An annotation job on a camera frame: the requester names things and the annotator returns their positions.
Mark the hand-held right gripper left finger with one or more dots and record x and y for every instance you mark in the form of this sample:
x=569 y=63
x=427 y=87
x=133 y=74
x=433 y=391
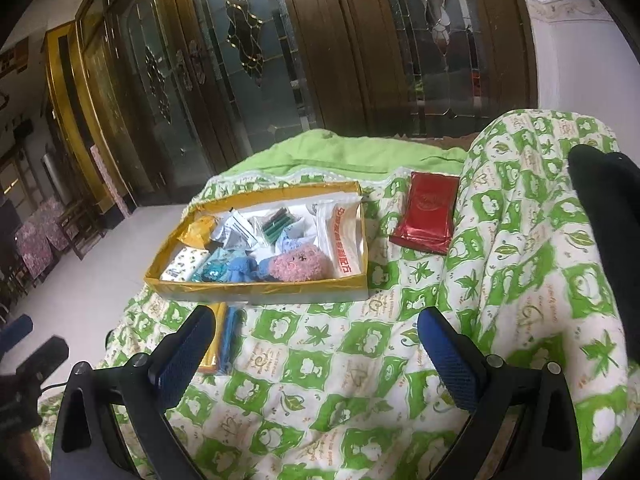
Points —
x=186 y=355

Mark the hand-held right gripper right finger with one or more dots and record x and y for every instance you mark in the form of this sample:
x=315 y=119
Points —
x=450 y=360

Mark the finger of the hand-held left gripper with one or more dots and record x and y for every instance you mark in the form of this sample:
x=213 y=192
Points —
x=17 y=332
x=42 y=360

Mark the yellow and blue pen pack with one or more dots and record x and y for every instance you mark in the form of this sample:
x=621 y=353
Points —
x=225 y=335

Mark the white printed tissue packet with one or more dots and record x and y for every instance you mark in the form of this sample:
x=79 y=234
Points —
x=182 y=265

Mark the teal cartoon toy packet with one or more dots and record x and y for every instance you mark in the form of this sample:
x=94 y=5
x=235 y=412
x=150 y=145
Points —
x=215 y=267

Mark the yellow-edged white foam box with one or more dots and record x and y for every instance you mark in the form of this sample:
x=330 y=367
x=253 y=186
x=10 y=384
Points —
x=260 y=295

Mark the yellow packet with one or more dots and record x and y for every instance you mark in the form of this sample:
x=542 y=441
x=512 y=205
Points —
x=202 y=232

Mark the white packet blue print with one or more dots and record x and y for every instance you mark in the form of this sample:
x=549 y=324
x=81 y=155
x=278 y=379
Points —
x=232 y=230

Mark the pink plush toy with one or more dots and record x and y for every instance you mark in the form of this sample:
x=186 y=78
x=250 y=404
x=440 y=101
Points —
x=300 y=265

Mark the bag of green sticks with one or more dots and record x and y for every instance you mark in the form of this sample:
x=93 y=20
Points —
x=275 y=225

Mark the white plastic bag red print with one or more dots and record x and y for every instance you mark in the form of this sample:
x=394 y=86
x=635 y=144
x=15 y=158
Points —
x=342 y=240

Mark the floral cushioned chair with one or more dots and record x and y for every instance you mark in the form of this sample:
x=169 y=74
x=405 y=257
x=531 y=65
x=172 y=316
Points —
x=42 y=240

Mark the green printed blanket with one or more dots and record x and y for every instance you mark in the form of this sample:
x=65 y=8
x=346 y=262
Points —
x=350 y=370

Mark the red foil packet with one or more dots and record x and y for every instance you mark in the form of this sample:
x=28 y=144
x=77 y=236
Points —
x=425 y=215

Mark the black rounded object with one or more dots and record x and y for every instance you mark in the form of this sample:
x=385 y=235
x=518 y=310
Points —
x=610 y=210

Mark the golden framed cabinet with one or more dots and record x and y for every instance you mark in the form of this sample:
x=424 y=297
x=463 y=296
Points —
x=75 y=120

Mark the wooden glass doors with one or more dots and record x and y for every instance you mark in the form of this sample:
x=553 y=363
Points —
x=320 y=45

